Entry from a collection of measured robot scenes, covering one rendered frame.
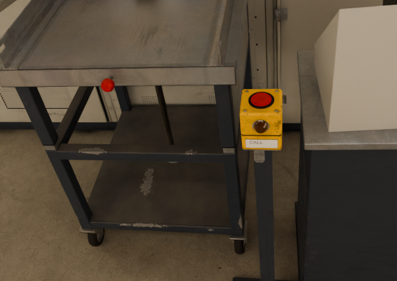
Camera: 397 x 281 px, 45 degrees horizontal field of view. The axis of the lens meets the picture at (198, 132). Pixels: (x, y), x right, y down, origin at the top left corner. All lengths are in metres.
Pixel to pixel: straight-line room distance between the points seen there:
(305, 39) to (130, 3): 0.72
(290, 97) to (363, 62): 1.07
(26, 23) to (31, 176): 0.99
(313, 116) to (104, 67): 0.51
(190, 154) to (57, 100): 1.05
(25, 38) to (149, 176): 0.72
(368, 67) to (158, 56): 0.50
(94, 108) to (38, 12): 0.85
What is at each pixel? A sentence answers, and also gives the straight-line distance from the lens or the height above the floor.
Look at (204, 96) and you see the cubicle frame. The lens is 2.08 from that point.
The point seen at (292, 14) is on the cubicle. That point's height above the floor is 0.60.
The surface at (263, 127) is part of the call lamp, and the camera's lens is 0.92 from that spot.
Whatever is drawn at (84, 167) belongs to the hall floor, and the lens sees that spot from 2.20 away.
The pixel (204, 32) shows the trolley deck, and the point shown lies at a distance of 1.27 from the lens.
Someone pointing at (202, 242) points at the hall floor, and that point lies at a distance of 1.82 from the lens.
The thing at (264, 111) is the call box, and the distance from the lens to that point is 0.92.
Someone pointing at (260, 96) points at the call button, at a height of 0.91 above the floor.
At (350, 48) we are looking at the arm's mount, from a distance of 0.96.
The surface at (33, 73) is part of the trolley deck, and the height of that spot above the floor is 0.83.
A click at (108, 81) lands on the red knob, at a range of 1.18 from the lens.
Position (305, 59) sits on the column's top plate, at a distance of 1.31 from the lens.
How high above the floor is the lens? 1.50
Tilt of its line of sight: 43 degrees down
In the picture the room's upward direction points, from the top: 9 degrees counter-clockwise
